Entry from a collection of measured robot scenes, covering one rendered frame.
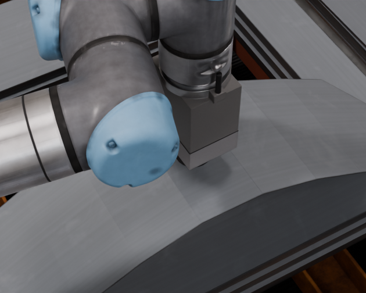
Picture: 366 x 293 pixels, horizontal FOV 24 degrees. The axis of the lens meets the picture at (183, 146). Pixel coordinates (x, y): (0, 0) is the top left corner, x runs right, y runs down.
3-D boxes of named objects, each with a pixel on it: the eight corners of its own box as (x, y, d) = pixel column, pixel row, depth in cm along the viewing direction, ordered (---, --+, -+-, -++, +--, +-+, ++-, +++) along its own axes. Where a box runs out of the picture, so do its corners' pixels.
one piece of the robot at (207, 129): (271, 53, 85) (259, 153, 98) (222, 1, 90) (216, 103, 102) (189, 91, 82) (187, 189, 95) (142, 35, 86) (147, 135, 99)
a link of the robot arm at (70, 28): (40, 46, 70) (169, 22, 71) (19, -40, 76) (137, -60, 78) (51, 109, 76) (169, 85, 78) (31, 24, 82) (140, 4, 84)
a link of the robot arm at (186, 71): (207, -3, 87) (251, 45, 83) (205, 29, 91) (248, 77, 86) (143, 23, 85) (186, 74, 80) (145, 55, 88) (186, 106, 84)
